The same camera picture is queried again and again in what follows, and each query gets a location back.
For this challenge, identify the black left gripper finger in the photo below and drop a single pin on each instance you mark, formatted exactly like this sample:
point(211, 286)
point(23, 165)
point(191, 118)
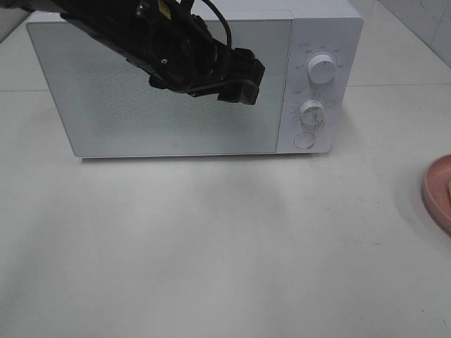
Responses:
point(239, 92)
point(243, 66)

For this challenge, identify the white microwave oven body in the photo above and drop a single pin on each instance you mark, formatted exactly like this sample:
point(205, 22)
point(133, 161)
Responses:
point(333, 27)

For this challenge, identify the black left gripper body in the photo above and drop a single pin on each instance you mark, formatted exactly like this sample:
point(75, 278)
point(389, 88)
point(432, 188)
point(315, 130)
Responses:
point(179, 53)

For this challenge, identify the white microwave knob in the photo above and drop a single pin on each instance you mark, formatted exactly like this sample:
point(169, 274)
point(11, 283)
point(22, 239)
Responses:
point(321, 68)
point(311, 112)

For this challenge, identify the white microwave door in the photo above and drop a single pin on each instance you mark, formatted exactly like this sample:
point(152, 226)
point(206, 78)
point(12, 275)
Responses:
point(109, 110)

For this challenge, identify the round white door button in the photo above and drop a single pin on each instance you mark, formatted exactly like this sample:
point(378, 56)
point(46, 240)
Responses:
point(304, 140)

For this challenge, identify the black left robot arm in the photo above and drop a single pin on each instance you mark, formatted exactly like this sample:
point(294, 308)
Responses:
point(106, 21)

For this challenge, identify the pink round plate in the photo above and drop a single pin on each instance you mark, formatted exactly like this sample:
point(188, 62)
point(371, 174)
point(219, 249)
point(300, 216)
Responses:
point(434, 191)

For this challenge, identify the toy sandwich with lettuce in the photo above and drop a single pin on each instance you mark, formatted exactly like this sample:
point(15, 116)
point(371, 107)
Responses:
point(449, 190)

